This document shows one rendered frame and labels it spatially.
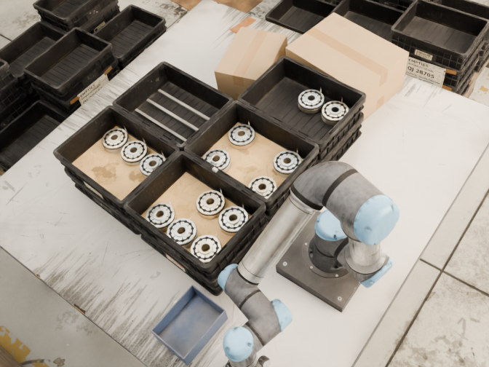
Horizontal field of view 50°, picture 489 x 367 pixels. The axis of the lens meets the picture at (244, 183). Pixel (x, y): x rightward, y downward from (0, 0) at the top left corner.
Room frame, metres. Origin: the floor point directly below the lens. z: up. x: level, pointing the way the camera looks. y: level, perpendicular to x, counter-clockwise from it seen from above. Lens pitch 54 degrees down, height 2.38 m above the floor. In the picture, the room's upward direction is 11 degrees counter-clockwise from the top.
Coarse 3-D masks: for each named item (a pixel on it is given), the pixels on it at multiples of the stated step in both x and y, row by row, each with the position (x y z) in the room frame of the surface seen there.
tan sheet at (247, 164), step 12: (228, 132) 1.37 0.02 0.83; (216, 144) 1.32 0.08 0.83; (228, 144) 1.31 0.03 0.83; (264, 144) 1.28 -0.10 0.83; (276, 144) 1.26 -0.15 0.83; (240, 156) 1.24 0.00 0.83; (252, 156) 1.23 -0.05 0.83; (264, 156) 1.22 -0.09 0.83; (240, 168) 1.18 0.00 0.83; (252, 168) 1.17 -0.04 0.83; (264, 168) 1.16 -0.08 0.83; (240, 180) 1.13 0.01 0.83; (276, 180) 1.10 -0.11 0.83
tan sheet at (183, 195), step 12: (180, 180) 1.18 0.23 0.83; (192, 180) 1.17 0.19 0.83; (168, 192) 1.14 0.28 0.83; (180, 192) 1.13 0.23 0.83; (192, 192) 1.12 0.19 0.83; (180, 204) 1.08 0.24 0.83; (192, 204) 1.07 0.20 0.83; (228, 204) 1.04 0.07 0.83; (144, 216) 1.05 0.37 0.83; (180, 216) 1.02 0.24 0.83; (192, 216) 1.01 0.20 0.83; (204, 228) 0.96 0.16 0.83; (216, 228) 0.95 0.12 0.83
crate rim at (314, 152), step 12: (228, 108) 1.40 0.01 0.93; (252, 108) 1.37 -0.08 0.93; (216, 120) 1.35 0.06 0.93; (204, 132) 1.30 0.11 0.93; (288, 132) 1.23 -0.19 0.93; (192, 144) 1.26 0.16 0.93; (312, 144) 1.15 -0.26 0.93; (192, 156) 1.20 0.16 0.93; (312, 156) 1.11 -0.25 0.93; (300, 168) 1.06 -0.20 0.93; (288, 180) 1.02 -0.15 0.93; (252, 192) 1.00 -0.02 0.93; (276, 192) 0.98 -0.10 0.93
